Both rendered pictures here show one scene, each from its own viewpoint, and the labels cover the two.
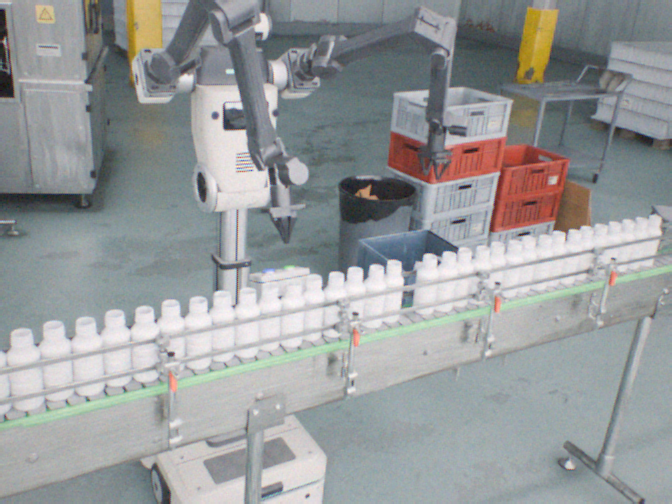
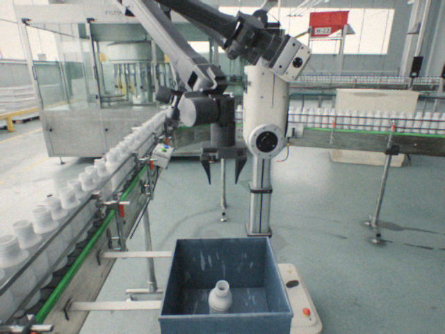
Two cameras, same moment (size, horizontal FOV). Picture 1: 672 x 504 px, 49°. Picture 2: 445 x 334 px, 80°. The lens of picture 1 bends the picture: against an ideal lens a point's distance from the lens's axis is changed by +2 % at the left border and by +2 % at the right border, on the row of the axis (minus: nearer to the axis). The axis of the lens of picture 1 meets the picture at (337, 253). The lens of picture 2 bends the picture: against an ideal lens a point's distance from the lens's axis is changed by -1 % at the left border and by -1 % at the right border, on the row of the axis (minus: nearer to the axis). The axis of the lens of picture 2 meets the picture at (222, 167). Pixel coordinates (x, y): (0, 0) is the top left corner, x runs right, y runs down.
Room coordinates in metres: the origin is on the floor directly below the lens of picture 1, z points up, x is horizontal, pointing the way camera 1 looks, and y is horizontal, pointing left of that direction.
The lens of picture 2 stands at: (2.61, -0.82, 1.48)
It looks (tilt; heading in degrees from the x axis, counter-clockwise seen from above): 20 degrees down; 120
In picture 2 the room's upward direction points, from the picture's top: straight up
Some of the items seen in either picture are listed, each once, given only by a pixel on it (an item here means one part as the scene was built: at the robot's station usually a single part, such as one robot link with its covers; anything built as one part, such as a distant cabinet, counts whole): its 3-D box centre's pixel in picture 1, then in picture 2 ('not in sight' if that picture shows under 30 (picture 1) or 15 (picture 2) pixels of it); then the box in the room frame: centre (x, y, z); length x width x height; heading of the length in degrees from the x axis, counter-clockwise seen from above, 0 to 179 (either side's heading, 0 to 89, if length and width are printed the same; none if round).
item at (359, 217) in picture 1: (372, 238); not in sight; (3.90, -0.20, 0.32); 0.45 x 0.45 x 0.64
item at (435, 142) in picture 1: (436, 143); (222, 136); (2.30, -0.29, 1.33); 0.10 x 0.07 x 0.07; 33
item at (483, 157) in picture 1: (446, 151); not in sight; (4.29, -0.61, 0.78); 0.61 x 0.41 x 0.22; 129
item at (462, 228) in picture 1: (435, 219); not in sight; (4.28, -0.61, 0.33); 0.61 x 0.41 x 0.22; 128
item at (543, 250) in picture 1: (540, 262); (30, 254); (1.97, -0.61, 1.08); 0.06 x 0.06 x 0.17
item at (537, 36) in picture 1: (535, 46); not in sight; (11.62, -2.77, 0.55); 0.40 x 0.40 x 1.10; 32
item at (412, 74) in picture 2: not in sight; (415, 67); (3.04, 6.07, 1.55); 0.17 x 0.15 x 0.42; 14
